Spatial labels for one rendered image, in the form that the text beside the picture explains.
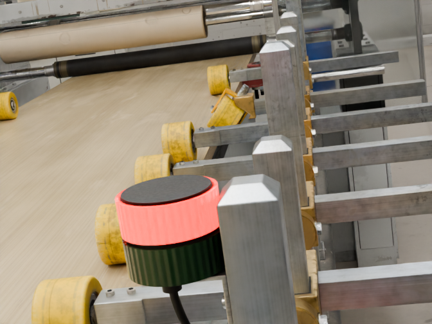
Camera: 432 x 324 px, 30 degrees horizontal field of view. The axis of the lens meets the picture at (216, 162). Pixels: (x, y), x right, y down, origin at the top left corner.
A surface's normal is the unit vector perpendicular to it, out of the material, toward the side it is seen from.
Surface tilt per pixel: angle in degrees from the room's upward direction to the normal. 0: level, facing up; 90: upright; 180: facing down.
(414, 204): 90
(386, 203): 90
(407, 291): 90
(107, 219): 42
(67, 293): 28
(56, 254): 0
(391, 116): 90
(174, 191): 0
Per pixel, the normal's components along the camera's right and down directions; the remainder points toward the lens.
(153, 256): -0.31, 0.28
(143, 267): -0.56, 0.28
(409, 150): -0.11, 0.25
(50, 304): -0.17, -0.50
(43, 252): -0.14, -0.96
